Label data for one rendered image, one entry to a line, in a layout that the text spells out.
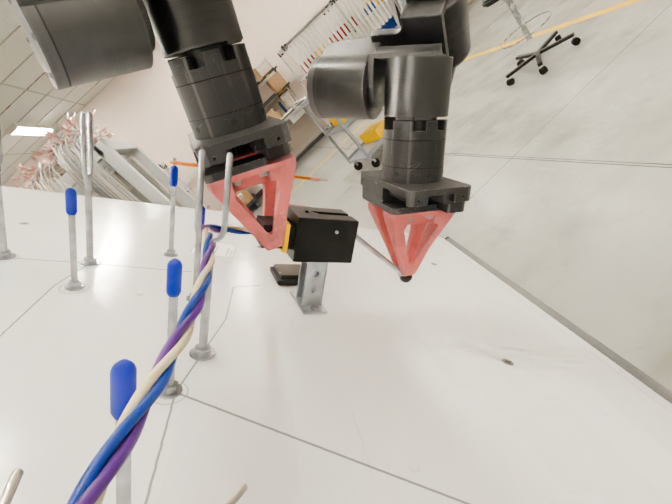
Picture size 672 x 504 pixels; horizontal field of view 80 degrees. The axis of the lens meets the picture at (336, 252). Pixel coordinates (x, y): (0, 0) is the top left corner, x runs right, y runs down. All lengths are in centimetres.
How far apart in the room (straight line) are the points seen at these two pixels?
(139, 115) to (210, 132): 838
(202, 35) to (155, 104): 835
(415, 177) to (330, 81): 12
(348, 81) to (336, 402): 27
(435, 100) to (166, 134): 832
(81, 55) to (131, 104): 843
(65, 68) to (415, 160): 26
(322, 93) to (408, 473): 31
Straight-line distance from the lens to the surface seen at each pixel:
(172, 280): 23
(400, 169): 37
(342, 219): 35
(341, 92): 39
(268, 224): 34
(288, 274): 43
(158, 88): 867
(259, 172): 30
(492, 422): 31
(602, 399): 39
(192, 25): 31
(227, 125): 31
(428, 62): 36
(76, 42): 29
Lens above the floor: 125
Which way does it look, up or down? 21 degrees down
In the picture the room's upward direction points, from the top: 44 degrees counter-clockwise
